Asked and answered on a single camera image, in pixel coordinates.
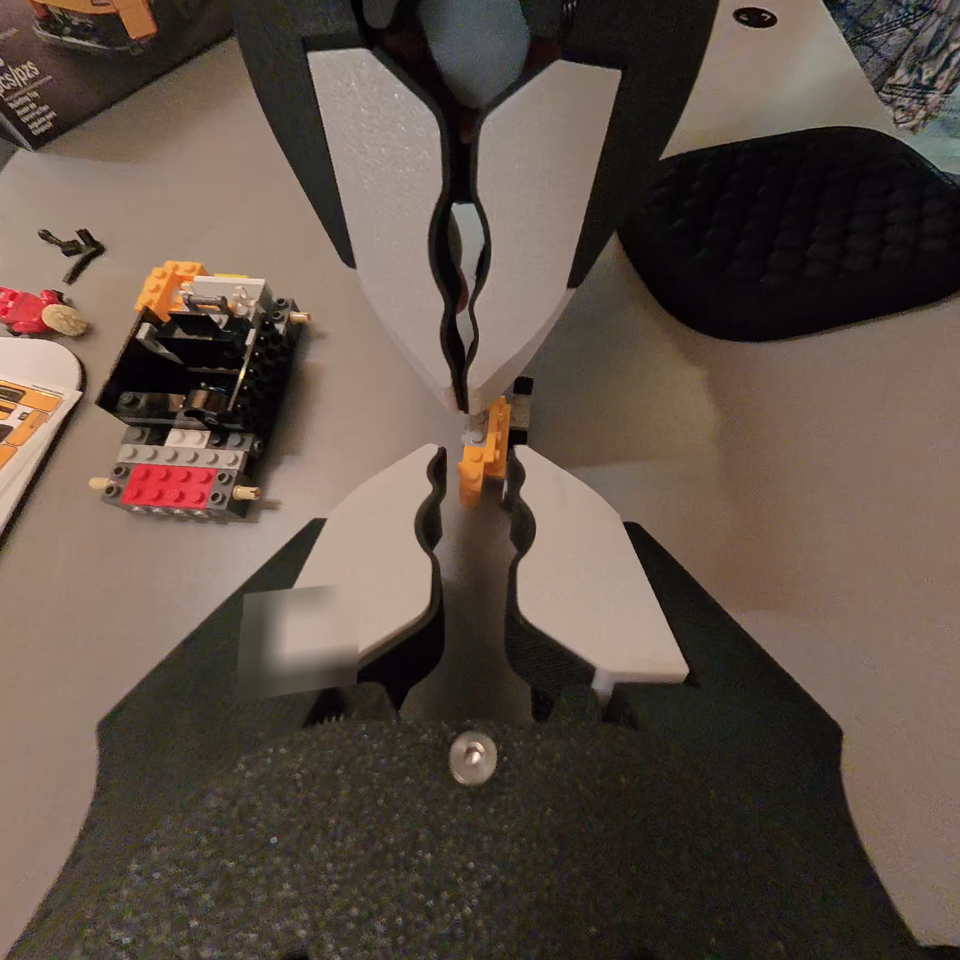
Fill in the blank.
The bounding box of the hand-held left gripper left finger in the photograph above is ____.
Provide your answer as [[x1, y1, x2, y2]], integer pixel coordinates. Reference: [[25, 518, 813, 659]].
[[294, 442, 449, 669]]

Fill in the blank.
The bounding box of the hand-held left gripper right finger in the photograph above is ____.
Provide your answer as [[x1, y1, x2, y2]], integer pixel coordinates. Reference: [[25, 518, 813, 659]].
[[506, 446, 690, 689]]

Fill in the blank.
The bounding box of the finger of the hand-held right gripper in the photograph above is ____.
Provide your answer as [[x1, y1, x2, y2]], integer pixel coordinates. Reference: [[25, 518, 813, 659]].
[[306, 47, 471, 412], [457, 58, 624, 415]]

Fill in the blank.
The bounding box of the orange grey brick assembly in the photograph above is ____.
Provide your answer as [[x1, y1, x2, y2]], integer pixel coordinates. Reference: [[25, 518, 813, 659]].
[[456, 396, 516, 513]]

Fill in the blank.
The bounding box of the grey desk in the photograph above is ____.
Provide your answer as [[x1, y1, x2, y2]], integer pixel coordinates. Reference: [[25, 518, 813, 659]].
[[0, 0, 960, 948]]

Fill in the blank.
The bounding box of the black seat cushion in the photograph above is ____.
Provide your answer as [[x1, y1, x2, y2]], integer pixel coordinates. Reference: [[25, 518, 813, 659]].
[[617, 125, 960, 344]]

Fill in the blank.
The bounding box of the black brick car chassis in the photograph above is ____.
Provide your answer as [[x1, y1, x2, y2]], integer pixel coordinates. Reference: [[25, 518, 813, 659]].
[[87, 258, 312, 528]]

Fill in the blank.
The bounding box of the plaid shirt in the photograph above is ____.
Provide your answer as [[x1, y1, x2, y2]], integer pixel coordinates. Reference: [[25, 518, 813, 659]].
[[819, 0, 960, 136]]

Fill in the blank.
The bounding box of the black hinge brick piece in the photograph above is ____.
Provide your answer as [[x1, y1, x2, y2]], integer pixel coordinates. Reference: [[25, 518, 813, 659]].
[[36, 226, 108, 286]]

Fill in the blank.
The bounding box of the yellow car toy box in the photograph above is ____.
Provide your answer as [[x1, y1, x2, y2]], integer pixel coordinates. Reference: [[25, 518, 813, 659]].
[[0, 0, 236, 153]]

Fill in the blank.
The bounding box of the orange black sticker sheet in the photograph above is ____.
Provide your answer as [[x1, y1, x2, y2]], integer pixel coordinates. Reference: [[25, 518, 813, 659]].
[[0, 372, 84, 490]]

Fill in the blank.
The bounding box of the white book stand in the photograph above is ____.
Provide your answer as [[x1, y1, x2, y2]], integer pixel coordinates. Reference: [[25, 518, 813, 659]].
[[0, 336, 86, 528]]

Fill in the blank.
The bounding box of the red toy minifigure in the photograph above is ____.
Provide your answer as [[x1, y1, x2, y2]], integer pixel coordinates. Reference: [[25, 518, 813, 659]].
[[0, 284, 91, 340]]

